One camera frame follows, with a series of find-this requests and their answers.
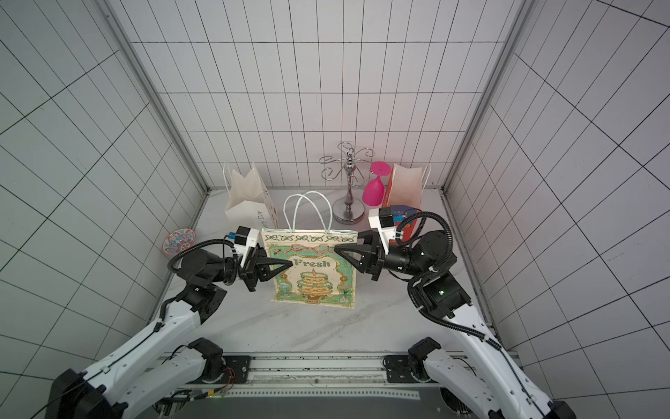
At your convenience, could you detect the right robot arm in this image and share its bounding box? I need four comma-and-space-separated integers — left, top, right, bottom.
334, 208, 576, 418

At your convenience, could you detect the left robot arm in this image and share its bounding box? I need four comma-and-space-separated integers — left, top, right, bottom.
37, 238, 292, 418

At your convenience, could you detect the patterned ceramic bowl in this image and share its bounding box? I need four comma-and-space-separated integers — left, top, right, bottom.
162, 228, 196, 257

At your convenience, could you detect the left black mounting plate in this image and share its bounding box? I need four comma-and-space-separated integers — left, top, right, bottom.
202, 355, 252, 387

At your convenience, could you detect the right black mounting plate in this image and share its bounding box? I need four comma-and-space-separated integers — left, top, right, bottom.
382, 354, 433, 384

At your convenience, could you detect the green Fresh paper bag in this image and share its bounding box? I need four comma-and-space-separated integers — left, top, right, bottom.
261, 190, 358, 309

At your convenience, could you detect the pink plastic wine glass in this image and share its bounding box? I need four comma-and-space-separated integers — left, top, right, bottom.
362, 162, 392, 207

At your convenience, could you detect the red printed paper bag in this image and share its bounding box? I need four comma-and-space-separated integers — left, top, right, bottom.
380, 163, 431, 220

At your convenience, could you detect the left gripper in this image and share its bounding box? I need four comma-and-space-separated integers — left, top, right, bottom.
209, 241, 295, 291

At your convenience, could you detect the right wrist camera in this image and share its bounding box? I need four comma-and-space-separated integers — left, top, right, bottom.
368, 207, 404, 254

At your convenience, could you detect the white Happy Every Day bag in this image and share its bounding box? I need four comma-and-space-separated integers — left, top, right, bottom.
223, 164, 279, 230

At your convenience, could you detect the black mounting plate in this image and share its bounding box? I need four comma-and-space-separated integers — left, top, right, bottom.
382, 354, 433, 384
202, 355, 252, 387

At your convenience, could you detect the chrome cup holder stand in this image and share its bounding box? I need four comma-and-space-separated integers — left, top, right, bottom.
319, 141, 374, 225

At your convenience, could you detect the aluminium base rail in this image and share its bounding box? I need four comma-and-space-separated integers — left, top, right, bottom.
112, 350, 524, 402

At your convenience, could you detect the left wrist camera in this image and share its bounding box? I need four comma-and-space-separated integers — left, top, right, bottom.
226, 226, 261, 258

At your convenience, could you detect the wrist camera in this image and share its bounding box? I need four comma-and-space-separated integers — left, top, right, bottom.
226, 226, 261, 258
368, 207, 404, 254

